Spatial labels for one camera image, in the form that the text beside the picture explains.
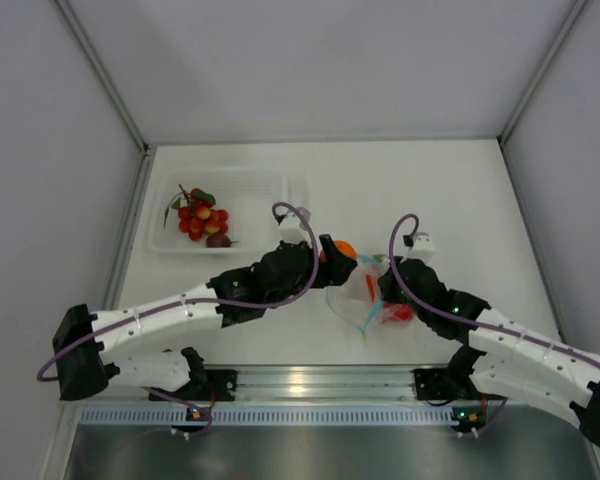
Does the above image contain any fake orange fruit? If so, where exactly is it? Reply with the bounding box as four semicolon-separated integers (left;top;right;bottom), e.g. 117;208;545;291
319;240;357;263

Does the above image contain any fake orange carrot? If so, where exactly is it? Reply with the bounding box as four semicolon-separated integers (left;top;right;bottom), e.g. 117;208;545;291
365;274;377;303

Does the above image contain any clear zip top bag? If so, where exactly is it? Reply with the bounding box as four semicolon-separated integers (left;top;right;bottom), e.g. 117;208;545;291
325;255;414;340

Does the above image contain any dark red fake plum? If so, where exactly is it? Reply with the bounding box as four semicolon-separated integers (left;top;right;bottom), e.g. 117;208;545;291
205;233;235;249

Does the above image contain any fake red cherry bunch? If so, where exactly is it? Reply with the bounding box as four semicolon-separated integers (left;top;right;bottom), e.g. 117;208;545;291
162;184;230;243

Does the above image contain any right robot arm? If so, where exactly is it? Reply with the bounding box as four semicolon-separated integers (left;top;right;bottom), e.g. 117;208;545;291
378;257;600;448

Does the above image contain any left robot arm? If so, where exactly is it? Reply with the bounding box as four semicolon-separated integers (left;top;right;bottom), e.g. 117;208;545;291
52;235;357;401

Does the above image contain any white plastic basket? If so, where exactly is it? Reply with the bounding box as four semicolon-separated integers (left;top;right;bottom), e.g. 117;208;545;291
148;167;288;254

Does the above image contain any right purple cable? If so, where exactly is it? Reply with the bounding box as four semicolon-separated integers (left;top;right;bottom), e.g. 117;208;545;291
388;214;600;381

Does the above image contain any purple cable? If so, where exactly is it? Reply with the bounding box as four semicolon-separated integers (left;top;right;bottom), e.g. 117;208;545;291
388;214;600;381
36;202;320;436

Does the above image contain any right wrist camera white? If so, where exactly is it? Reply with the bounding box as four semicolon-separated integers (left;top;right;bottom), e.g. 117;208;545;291
403;232;436;264

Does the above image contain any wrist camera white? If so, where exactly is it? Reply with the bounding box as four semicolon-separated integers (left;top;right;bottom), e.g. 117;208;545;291
274;207;311;244
403;232;436;264

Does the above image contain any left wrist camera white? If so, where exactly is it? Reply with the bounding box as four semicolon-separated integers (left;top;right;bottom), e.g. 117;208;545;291
274;207;311;244

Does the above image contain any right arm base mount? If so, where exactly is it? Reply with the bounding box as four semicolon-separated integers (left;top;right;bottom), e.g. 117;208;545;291
413;368;455;402

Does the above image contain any aluminium rail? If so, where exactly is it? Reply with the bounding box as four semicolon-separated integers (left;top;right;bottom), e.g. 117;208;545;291
199;363;600;404

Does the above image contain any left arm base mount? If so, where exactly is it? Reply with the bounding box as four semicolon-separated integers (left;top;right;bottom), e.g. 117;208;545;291
159;369;237;403

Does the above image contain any white slotted cable duct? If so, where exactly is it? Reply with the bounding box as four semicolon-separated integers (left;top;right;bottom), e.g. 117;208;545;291
79;405;479;427

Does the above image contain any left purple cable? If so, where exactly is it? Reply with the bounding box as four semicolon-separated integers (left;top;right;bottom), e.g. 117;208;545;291
36;202;320;436

